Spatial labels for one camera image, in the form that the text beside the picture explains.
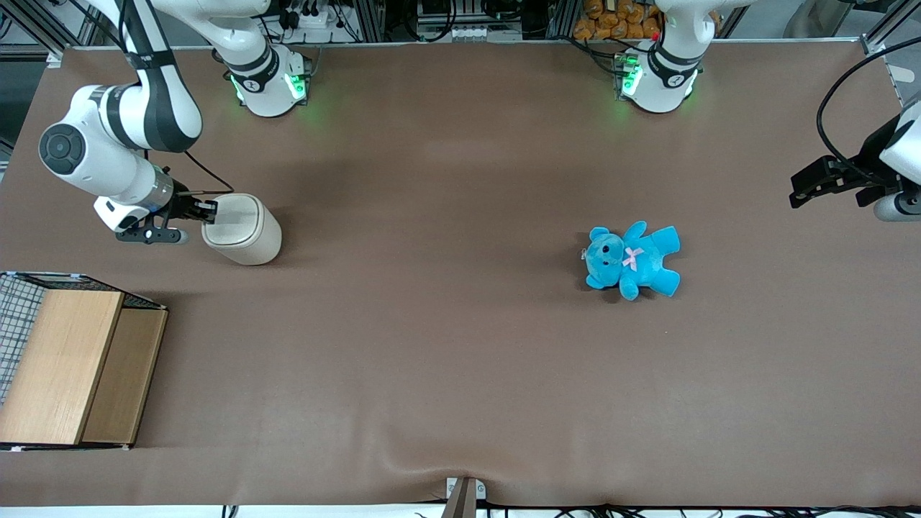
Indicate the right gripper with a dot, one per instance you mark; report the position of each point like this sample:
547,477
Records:
179,206

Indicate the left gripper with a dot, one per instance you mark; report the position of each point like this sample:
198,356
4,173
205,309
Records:
868,165

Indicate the beige lidded trash can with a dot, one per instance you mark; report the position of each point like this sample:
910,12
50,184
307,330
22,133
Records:
248,230

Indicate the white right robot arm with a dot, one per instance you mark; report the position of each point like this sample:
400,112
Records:
144,101

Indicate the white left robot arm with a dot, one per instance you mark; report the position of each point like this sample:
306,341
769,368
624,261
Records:
658,83

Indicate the small dark wooden shelf board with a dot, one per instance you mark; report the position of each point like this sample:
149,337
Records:
122,378

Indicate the large light wooden shelf board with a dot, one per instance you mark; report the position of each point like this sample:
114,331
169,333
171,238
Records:
61,363

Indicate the white power strip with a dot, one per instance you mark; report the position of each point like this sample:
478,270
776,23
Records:
309,17

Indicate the blue teddy bear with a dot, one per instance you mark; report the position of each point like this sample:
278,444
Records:
633,260

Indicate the brown table cover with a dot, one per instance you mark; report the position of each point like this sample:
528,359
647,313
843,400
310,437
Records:
460,360

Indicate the white terminal block row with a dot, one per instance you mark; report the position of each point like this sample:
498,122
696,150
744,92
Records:
482,33

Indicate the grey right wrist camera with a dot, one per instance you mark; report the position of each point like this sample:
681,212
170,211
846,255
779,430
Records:
151,235

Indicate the aluminium frame profile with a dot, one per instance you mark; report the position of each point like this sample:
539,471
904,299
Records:
43,25
888,29

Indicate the brown camera post with bracket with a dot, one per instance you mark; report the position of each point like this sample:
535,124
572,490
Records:
462,498

